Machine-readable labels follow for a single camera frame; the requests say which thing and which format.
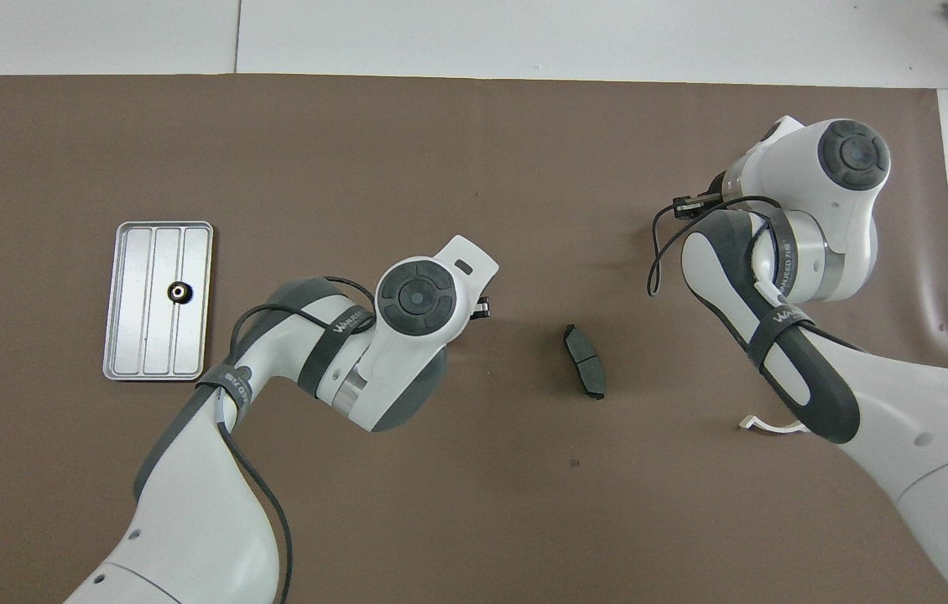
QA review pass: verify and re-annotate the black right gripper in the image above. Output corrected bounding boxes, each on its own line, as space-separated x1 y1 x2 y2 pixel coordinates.
674 170 732 219

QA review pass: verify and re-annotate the silver metal tray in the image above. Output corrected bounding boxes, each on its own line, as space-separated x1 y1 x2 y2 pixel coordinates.
102 221 215 383

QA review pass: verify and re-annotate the dark grey brake pad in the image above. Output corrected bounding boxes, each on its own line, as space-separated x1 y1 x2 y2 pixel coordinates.
563 324 607 401

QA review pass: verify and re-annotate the brown paper table mat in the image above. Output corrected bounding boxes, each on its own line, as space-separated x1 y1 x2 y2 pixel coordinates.
0 74 948 604

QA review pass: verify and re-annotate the white curved plastic bracket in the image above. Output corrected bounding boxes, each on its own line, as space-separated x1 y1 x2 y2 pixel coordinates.
737 414 810 435

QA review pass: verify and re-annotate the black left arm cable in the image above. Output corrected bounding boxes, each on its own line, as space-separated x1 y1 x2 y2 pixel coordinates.
216 275 378 604

